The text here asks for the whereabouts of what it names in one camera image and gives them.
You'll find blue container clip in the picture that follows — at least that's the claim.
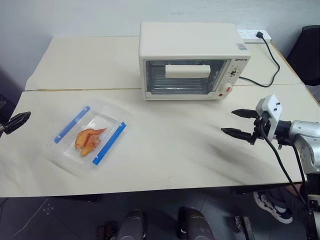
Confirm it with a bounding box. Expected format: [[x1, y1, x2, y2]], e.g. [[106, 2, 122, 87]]
[[53, 105, 91, 145], [92, 121, 127, 166]]

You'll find black office chair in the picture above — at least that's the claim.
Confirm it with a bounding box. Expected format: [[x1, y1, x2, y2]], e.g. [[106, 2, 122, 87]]
[[286, 24, 320, 86]]

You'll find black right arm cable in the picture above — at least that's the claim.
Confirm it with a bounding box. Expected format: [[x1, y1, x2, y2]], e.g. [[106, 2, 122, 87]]
[[259, 124, 309, 214]]

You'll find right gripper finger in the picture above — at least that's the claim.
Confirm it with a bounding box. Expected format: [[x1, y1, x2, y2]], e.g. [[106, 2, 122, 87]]
[[230, 108, 257, 120], [220, 127, 253, 143]]

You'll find grey trouser leg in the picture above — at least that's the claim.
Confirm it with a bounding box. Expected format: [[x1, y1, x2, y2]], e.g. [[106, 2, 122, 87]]
[[269, 186, 309, 219]]

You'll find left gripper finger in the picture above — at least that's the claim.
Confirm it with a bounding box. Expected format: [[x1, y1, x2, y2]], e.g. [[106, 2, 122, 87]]
[[4, 120, 26, 135], [10, 111, 32, 124]]

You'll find black and white control knob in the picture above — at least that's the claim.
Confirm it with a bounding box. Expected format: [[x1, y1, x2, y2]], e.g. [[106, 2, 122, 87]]
[[229, 65, 242, 79]]

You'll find dark rounded shape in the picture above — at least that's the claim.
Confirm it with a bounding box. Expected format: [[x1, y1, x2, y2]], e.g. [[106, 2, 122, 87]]
[[119, 209, 148, 240]]

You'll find cream toaster oven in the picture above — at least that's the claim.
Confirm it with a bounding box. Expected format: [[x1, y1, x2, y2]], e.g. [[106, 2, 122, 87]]
[[138, 21, 252, 101]]

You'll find orange chicken wing food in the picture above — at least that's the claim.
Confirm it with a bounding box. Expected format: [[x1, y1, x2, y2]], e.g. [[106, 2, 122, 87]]
[[73, 127, 109, 157]]

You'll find clear container with blue clips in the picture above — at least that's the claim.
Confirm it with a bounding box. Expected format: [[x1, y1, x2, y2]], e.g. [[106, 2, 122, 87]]
[[46, 98, 131, 177]]

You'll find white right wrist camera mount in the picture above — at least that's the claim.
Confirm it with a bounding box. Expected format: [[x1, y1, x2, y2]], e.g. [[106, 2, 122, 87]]
[[255, 93, 285, 140]]

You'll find white power strip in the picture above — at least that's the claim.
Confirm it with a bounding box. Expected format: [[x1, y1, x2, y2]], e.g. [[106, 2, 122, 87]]
[[236, 28, 273, 44]]

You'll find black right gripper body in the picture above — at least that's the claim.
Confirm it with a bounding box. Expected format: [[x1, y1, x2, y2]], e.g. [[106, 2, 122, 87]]
[[249, 113, 274, 146]]

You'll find black and white sneaker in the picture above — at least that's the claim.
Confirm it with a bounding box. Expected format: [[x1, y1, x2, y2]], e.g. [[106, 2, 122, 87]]
[[253, 190, 294, 225]]

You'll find black power cable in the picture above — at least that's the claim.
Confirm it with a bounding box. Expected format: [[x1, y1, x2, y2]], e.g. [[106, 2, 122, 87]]
[[238, 36, 281, 88]]

